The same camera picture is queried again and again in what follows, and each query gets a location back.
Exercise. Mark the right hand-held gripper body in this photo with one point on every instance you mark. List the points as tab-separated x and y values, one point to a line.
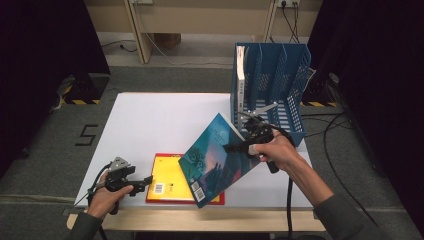
258	130

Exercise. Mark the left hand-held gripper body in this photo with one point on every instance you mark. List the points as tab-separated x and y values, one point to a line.
120	163

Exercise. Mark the red book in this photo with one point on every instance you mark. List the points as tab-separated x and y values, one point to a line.
150	201

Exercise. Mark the yellow book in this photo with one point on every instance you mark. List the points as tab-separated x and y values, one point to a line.
166	173

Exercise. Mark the teal book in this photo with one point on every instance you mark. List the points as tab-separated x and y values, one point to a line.
210	166

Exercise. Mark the white picture book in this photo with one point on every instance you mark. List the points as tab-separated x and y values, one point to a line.
240	73

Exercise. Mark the blue file rack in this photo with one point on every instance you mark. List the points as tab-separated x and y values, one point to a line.
290	56

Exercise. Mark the person's right hand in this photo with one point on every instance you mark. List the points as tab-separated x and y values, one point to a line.
280	151

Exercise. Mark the person's left hand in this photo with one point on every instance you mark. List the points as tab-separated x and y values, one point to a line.
103	201

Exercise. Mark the black yellow striped base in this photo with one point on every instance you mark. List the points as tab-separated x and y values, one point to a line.
316	96
85	90

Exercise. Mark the brown cardboard box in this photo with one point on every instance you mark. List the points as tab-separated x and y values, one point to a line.
168	40

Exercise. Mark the beige wooden desk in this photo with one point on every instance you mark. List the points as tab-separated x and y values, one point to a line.
200	16

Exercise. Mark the dark curtain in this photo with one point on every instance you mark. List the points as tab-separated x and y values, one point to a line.
383	66
40	50

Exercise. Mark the white wall socket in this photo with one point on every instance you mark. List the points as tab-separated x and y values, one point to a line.
142	1
288	2

